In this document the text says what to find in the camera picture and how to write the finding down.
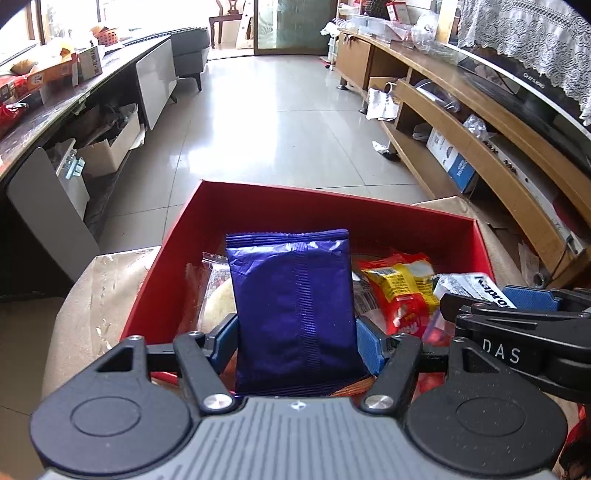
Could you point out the red cardboard box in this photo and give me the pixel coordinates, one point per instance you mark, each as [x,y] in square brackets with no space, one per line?
[323,212]

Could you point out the white black-lettered snack packet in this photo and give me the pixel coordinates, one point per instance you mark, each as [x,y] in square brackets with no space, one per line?
[466,282]

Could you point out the grey sofa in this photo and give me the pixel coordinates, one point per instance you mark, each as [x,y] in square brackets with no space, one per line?
[189,50]

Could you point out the wooden chair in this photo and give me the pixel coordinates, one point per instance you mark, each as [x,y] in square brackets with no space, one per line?
[228,7]

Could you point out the glass sliding door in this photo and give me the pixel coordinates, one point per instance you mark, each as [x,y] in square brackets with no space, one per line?
[300,23]

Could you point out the white paper bag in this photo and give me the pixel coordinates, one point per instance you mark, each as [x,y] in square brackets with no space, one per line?
[381,104]

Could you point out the white lace cloth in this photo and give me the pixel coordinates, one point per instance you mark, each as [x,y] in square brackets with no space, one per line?
[521,27]

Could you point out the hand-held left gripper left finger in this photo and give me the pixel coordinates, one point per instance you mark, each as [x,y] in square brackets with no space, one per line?
[224,339]

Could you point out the black desk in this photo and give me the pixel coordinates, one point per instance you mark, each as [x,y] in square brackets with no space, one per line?
[41,124]

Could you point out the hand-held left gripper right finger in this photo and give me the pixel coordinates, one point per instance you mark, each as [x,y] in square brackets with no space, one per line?
[371,344]

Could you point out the open cardboard box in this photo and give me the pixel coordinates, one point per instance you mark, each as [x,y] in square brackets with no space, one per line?
[106,157]

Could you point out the yellow red snack packet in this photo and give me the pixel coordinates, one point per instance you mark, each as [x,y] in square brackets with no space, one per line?
[401,286]

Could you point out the wooden television cabinet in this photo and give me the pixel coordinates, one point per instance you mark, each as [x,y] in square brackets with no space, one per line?
[353,60]

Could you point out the orange cardboard box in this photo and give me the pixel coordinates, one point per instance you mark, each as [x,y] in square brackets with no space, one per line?
[51,74]

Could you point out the purple snack packet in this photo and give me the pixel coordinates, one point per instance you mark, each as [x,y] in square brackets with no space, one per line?
[295,314]

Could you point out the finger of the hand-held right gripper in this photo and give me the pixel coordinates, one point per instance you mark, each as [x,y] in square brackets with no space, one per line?
[461,304]
[531,297]

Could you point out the clear pale cake packet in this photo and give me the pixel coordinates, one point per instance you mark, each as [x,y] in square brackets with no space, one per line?
[219,300]

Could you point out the white rolling rack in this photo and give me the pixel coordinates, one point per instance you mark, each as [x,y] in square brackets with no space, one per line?
[330,46]

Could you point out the blue white carton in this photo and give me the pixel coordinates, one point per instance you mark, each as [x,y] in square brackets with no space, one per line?
[450,159]

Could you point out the black television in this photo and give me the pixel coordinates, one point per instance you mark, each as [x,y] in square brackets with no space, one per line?
[568,124]

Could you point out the red plastic bag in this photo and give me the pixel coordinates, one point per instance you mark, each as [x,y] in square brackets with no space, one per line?
[9,120]

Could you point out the red basket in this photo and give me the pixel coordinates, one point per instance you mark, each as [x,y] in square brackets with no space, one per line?
[104,36]

